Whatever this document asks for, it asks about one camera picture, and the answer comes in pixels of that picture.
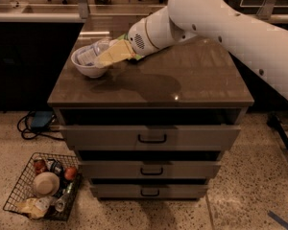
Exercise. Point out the grey drawer cabinet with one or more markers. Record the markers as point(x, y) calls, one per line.
point(192, 84)

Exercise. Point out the white ceramic bowl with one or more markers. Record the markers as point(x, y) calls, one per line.
point(88, 71)

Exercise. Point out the red apple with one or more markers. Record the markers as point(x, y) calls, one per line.
point(70, 173)

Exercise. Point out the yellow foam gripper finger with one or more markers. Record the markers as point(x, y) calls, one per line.
point(115, 53)

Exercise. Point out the small dark can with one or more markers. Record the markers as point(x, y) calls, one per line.
point(54, 166)

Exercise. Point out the yellow chip bag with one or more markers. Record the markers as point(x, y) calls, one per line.
point(34, 208)

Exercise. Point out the clear glass bottle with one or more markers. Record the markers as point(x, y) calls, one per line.
point(60, 204)

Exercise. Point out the drawer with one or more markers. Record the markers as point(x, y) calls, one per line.
point(149, 169)
point(159, 138)
point(121, 191)

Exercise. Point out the black stand frame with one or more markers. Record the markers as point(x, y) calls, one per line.
point(286, 141)

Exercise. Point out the bottom drawer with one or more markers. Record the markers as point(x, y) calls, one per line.
point(121, 191)

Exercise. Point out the blue power box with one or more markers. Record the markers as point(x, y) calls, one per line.
point(41, 120)

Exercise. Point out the black wire basket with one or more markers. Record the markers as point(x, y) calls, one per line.
point(23, 188)

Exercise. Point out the green snack bag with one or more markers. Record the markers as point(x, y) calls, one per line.
point(133, 54)

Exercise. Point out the red jar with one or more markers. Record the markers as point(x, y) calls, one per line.
point(40, 166)

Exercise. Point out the middle drawer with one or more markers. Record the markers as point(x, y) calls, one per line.
point(149, 169)

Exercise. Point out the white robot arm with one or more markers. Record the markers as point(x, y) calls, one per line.
point(259, 45)

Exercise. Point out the tan round lid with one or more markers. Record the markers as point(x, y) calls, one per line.
point(46, 184)

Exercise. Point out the clear blue plastic bottle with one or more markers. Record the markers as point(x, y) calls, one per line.
point(88, 54)

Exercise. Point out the top drawer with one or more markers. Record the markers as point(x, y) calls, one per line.
point(159, 138)

